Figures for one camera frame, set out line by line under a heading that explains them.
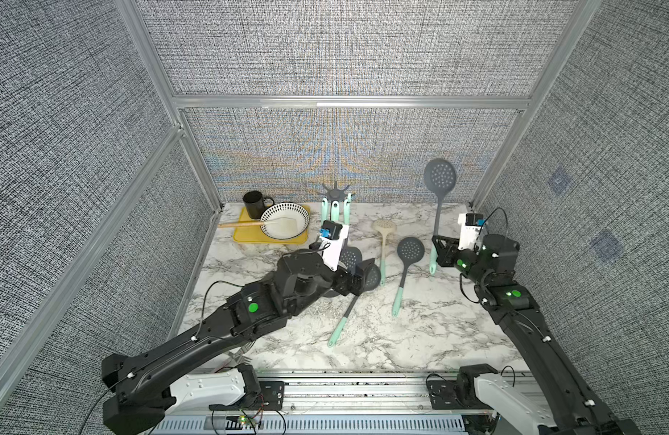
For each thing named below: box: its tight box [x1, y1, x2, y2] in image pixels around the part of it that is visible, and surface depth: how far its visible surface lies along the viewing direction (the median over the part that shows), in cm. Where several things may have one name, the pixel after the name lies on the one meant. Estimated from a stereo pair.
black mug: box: [242, 190, 275, 220], surface depth 115 cm
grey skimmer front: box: [320, 197, 329, 224], surface depth 69 cm
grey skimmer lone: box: [339, 198, 363, 275], surface depth 87 cm
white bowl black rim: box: [260, 202, 311, 241], surface depth 118 cm
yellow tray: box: [233, 203, 311, 245], surface depth 109 cm
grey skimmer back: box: [423, 157, 457, 276], surface depth 76 cm
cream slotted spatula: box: [371, 219, 398, 287], surface depth 108 cm
